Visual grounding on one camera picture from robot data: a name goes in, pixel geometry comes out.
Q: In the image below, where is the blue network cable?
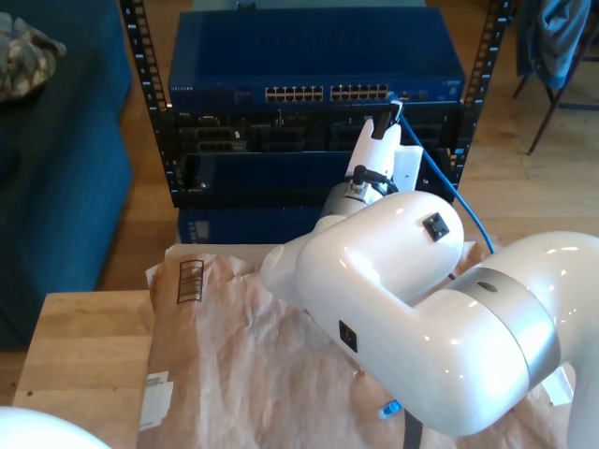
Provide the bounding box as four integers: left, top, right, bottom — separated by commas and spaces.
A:
376, 91, 497, 421

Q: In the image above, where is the black rack server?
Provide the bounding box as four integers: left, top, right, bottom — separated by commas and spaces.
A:
170, 108, 464, 154

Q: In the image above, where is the black rack shelf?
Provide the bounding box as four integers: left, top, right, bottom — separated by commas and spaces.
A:
180, 149, 455, 210

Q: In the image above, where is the dark wooden chair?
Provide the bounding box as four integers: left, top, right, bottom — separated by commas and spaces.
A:
512, 0, 599, 156

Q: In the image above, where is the blue-grey jacket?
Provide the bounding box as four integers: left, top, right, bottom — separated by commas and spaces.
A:
517, 0, 593, 90

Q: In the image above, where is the brown paper mailer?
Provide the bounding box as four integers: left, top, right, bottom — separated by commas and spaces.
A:
138, 240, 581, 449

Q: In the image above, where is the blue sofa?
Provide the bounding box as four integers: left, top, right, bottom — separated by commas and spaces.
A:
0, 0, 135, 350

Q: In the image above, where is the camouflage cloth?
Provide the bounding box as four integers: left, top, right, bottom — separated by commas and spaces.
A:
0, 11, 67, 103

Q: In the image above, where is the black camera cable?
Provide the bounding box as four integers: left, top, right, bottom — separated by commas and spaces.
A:
351, 163, 402, 196

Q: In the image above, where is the blue network switch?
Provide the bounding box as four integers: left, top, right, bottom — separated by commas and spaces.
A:
167, 9, 468, 111

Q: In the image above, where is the black rack frame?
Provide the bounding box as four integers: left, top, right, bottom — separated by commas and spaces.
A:
119, 0, 514, 210

